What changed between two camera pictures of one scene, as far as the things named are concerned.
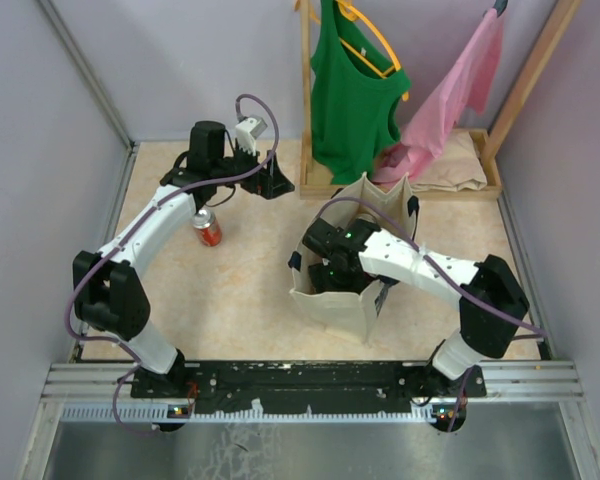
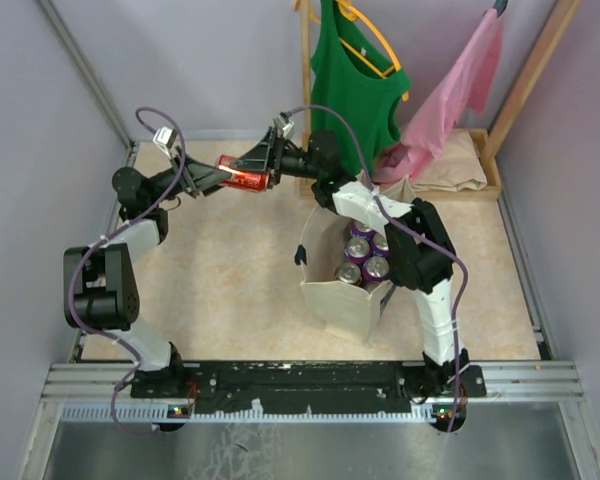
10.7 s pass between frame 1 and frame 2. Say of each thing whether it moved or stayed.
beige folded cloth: stayed
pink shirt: stayed
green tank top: stayed
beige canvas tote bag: stayed
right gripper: moved
